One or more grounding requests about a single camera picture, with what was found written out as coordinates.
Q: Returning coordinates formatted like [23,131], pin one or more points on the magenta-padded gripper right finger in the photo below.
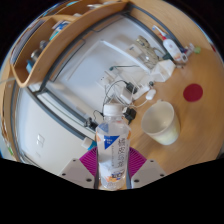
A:
[148,171]

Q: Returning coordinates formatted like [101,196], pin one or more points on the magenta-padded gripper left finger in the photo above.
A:
[76,171]

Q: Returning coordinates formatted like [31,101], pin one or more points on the clear water bottle white cap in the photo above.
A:
[112,146]

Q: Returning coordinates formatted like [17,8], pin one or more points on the blue bottle white cap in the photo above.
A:
[88,143]

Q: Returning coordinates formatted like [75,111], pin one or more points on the pale yellow cup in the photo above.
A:
[163,125]

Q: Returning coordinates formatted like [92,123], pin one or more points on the small black charger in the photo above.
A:
[130,115]

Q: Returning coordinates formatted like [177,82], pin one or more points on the small white oval device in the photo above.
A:
[150,94]

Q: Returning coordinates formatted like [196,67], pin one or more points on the white power strip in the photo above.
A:
[128,96]

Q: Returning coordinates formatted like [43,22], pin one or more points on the flat round red coaster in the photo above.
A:
[193,92]

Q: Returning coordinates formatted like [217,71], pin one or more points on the white tissue box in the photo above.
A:
[165,70]

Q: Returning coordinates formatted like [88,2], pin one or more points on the white desk lamp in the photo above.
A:
[126,55]

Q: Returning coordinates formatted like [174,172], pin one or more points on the tree creature figurine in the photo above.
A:
[146,46]

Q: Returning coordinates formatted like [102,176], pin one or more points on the small green block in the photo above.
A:
[197,50]

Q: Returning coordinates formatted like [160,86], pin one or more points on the white wall switches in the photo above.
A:
[40,140]

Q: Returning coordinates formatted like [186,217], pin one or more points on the grey metal frame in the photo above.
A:
[60,120]

